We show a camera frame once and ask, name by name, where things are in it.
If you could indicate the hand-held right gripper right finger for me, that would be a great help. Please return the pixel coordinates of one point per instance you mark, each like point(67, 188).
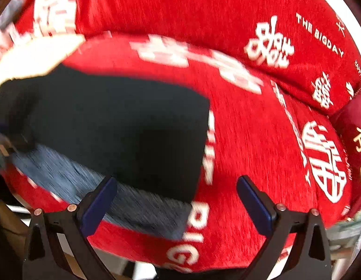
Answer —
point(254, 207)

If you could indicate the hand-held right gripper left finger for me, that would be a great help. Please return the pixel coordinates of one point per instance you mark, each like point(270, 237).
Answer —
point(98, 207)

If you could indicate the black pants with blue pattern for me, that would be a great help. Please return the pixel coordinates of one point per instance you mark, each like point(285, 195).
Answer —
point(125, 128)

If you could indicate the red printed sofa seat cover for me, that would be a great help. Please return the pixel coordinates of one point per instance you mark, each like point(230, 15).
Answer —
point(256, 140)

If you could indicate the green grey patterned cloth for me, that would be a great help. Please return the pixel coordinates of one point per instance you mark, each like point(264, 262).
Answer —
point(348, 230)

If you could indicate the white grey patterned blanket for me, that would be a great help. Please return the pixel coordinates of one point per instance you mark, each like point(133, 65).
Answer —
point(37, 55)

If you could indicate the dark red pillow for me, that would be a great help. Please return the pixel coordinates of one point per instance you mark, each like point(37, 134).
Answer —
point(355, 151)

